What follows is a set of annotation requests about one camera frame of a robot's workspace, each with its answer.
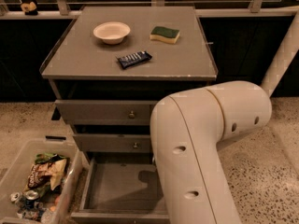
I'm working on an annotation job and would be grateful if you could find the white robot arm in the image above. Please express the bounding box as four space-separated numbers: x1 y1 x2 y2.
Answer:
150 13 299 224

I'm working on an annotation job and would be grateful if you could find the grey drawer cabinet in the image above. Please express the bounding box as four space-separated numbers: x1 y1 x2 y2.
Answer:
42 7 218 158

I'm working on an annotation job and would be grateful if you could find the grey middle drawer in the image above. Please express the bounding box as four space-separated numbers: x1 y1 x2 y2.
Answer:
73 133 151 153

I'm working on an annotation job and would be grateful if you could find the grey top drawer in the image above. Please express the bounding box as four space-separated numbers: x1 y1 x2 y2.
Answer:
55 100 156 126

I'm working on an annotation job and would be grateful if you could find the grey open bottom drawer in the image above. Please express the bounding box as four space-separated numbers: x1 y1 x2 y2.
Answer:
71 153 170 224

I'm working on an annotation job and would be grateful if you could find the silver top soda can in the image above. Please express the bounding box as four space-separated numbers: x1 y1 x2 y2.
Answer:
24 190 39 203

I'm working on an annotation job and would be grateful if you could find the white can bin corner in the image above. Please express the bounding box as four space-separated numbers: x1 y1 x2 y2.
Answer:
10 192 22 203

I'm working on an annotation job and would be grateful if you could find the dark blue snack bar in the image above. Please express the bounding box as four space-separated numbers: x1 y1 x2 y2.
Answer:
118 51 152 69

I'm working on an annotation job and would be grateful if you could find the green yellow sponge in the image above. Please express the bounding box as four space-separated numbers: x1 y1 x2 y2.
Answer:
149 26 179 44

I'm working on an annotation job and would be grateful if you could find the white paper bowl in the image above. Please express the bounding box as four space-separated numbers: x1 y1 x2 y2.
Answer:
93 21 131 45

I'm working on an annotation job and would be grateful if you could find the brown chip bag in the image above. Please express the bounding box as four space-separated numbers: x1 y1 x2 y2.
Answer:
27 159 67 190

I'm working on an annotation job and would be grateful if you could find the green chip bag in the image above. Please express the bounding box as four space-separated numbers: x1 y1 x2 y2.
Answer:
35 153 68 164

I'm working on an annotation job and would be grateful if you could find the clear plastic bin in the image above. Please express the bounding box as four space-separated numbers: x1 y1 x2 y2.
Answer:
0 139 82 224

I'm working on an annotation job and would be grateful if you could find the small yellow black object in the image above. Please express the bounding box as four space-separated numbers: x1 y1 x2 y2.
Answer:
21 1 38 16

